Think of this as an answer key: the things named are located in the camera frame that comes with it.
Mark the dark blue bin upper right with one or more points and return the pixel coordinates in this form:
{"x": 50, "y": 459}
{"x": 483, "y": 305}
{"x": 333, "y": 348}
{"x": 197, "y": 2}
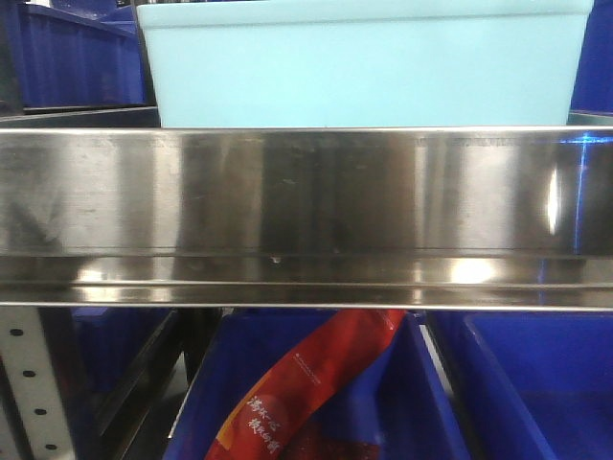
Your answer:
{"x": 593, "y": 86}

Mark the stainless steel shelf rail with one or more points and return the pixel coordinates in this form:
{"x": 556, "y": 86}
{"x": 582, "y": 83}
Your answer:
{"x": 459, "y": 218}

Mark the light blue plastic bin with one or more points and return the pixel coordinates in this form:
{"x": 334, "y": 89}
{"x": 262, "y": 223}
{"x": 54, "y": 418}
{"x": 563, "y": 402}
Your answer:
{"x": 364, "y": 63}

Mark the dark blue bin lower right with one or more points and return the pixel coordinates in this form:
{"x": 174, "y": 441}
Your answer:
{"x": 534, "y": 386}

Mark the dark blue bin lower left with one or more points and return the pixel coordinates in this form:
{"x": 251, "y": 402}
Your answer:
{"x": 110, "y": 338}

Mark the dark blue bin upper left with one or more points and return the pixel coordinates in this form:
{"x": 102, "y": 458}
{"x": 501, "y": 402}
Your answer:
{"x": 65, "y": 59}

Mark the dark blue bin lower centre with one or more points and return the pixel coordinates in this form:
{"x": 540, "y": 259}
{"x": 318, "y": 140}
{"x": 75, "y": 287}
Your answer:
{"x": 396, "y": 409}

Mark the perforated white shelf upright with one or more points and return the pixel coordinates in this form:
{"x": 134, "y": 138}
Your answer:
{"x": 31, "y": 375}

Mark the red snack package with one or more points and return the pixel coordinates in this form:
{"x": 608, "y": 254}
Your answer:
{"x": 277, "y": 406}

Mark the dark blue bin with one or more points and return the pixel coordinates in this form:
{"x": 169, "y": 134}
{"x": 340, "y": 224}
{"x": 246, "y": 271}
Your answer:
{"x": 593, "y": 86}
{"x": 65, "y": 59}
{"x": 110, "y": 338}
{"x": 534, "y": 386}
{"x": 396, "y": 409}

